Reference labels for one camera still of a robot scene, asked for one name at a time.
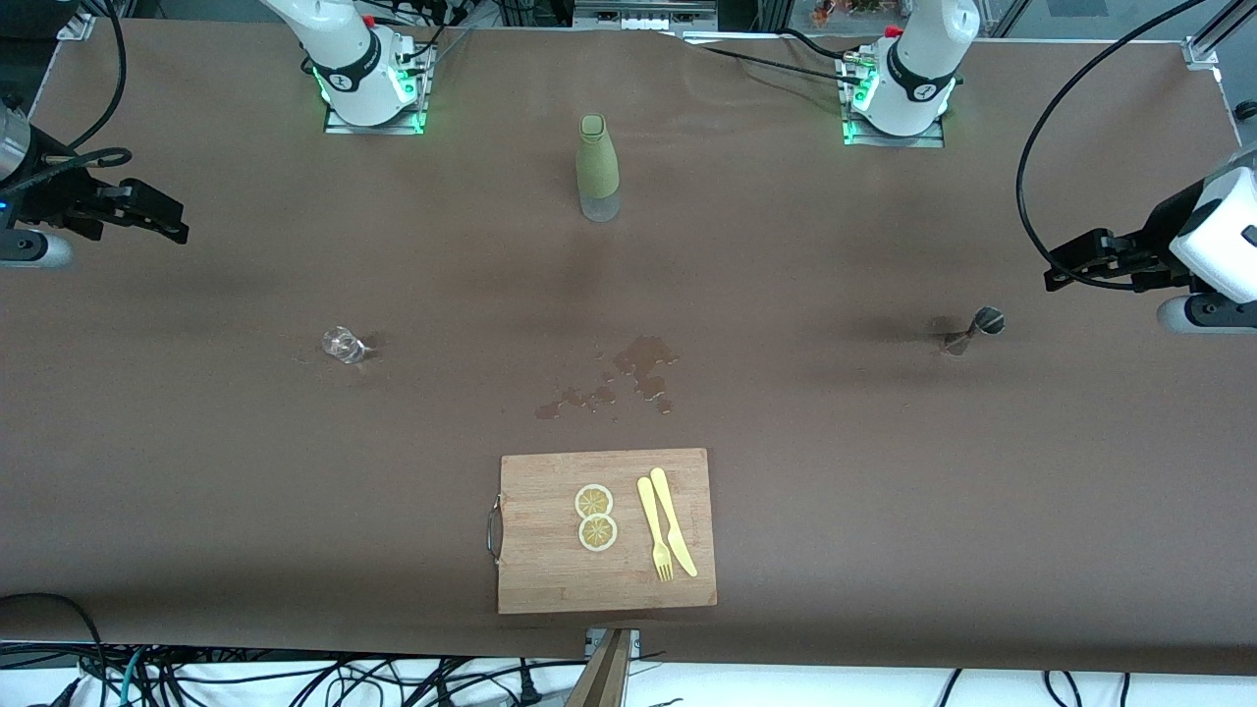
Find steel double-cone jigger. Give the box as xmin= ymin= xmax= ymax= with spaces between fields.
xmin=941 ymin=306 xmax=1006 ymax=356

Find green sleeved glass bottle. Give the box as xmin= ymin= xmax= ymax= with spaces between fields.
xmin=575 ymin=114 xmax=622 ymax=223

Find yellow plastic knife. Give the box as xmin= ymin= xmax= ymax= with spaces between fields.
xmin=649 ymin=467 xmax=699 ymax=578

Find yellow plastic fork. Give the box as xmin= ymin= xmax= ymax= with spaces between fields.
xmin=636 ymin=476 xmax=676 ymax=582

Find wooden cutting board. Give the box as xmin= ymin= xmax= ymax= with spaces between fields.
xmin=488 ymin=448 xmax=718 ymax=616

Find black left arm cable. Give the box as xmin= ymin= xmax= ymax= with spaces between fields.
xmin=1016 ymin=0 xmax=1209 ymax=288

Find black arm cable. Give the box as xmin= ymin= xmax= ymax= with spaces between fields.
xmin=29 ymin=0 xmax=134 ymax=188
xmin=1016 ymin=0 xmax=1209 ymax=288

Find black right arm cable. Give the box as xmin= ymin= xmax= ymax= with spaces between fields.
xmin=29 ymin=0 xmax=134 ymax=188

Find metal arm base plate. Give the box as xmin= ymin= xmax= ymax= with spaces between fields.
xmin=843 ymin=54 xmax=946 ymax=148
xmin=324 ymin=44 xmax=430 ymax=136

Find black cable on table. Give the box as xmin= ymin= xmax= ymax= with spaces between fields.
xmin=776 ymin=27 xmax=865 ymax=62
xmin=687 ymin=41 xmax=870 ymax=87

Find thick black floor cable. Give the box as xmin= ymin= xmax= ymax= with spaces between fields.
xmin=0 ymin=592 xmax=109 ymax=707

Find metal table edge bracket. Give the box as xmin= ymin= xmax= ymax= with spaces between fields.
xmin=586 ymin=628 xmax=641 ymax=661

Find wooden post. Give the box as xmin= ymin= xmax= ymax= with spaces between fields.
xmin=565 ymin=628 xmax=634 ymax=707

